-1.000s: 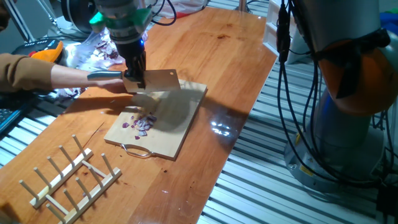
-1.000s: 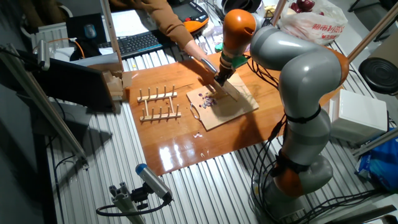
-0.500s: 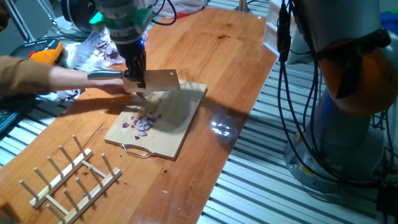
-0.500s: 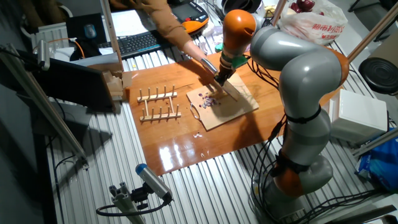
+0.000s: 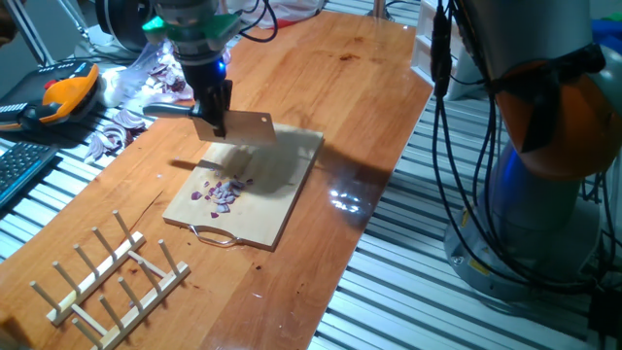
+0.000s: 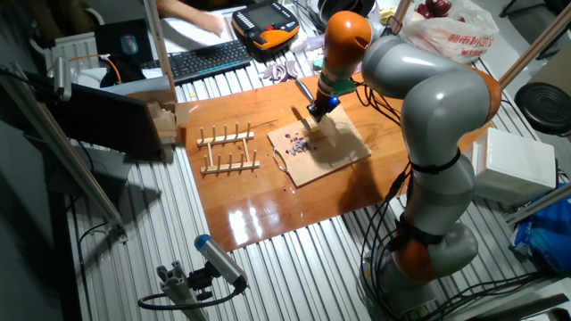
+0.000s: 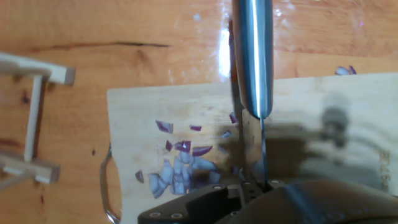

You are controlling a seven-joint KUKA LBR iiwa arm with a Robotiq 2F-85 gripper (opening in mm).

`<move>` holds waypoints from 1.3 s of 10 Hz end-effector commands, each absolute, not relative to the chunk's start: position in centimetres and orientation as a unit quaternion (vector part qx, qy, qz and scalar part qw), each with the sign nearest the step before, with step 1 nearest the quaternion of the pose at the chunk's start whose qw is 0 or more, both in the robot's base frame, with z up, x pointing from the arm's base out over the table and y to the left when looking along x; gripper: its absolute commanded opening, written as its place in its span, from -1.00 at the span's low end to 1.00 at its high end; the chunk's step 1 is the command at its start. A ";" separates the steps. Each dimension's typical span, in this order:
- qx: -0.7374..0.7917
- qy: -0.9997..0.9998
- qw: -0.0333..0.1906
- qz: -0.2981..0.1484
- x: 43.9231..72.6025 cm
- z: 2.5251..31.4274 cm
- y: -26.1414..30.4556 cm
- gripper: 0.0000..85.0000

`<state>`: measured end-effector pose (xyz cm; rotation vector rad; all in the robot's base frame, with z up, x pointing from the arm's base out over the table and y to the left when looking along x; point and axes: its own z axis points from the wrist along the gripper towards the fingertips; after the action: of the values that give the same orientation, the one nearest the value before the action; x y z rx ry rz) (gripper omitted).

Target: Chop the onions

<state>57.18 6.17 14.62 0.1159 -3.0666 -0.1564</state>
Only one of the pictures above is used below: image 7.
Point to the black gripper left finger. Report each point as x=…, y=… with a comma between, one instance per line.
x=199, y=205

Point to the wooden peg rack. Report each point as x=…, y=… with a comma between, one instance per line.
x=32, y=124

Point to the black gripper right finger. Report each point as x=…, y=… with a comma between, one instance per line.
x=269, y=184

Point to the pale purple onion scrap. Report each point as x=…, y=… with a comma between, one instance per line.
x=341, y=71

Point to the red onion half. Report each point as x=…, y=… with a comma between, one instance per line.
x=180, y=171

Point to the wooden cutting board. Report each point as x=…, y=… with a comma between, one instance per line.
x=311, y=93

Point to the dark purple onion scrap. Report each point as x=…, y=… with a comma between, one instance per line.
x=352, y=70

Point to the white onion scrap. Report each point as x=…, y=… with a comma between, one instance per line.
x=196, y=17

